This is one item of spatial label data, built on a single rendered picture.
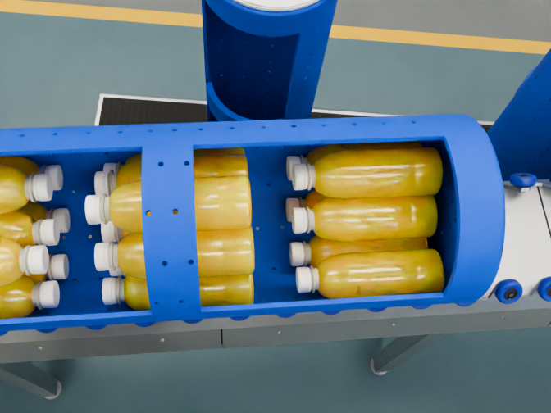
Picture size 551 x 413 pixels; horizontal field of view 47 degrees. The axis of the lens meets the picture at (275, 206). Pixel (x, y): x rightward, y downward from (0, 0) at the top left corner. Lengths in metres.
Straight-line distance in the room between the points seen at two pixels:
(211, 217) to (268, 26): 0.52
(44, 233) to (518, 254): 0.79
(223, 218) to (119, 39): 1.74
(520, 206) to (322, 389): 0.98
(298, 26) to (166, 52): 1.24
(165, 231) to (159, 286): 0.08
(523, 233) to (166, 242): 0.68
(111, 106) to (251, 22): 1.00
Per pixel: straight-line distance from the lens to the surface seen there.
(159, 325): 1.06
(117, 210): 0.84
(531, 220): 1.24
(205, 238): 0.86
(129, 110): 2.15
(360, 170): 0.91
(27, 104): 2.41
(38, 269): 0.91
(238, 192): 0.82
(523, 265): 1.20
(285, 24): 1.25
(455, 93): 2.50
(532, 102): 1.73
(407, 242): 1.02
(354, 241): 0.97
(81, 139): 0.87
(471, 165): 0.87
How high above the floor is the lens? 1.95
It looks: 66 degrees down
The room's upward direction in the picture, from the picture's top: 10 degrees clockwise
